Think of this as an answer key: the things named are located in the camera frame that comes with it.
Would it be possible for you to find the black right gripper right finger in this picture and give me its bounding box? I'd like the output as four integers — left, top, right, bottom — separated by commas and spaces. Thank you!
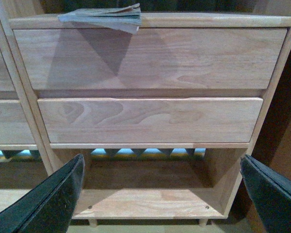
240, 155, 291, 233

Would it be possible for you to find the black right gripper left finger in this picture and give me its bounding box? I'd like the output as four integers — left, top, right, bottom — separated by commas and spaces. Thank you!
0, 154, 84, 233

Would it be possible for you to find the white blue paperback book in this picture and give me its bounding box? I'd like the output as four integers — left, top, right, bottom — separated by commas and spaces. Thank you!
57, 3, 142, 34

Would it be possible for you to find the left wooden shelf unit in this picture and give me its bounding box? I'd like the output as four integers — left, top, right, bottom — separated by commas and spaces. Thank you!
0, 0, 54, 175

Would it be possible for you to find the wooden shelf unit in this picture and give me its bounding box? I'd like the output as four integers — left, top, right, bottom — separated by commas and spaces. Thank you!
0, 0, 54, 175
0, 0, 291, 226

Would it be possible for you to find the right wooden shelf unit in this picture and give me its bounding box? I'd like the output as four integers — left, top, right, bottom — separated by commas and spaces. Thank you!
0, 0, 291, 226

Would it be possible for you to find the lower wooden drawer front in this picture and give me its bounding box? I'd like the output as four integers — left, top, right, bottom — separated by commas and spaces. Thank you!
38, 98, 263, 144

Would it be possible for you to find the wooden drawer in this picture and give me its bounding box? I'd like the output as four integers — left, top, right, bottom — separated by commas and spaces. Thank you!
15, 28, 287, 90
38, 98, 263, 144

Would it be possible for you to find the upper wooden drawer front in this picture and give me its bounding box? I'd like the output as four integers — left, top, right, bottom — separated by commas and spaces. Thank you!
15, 28, 287, 90

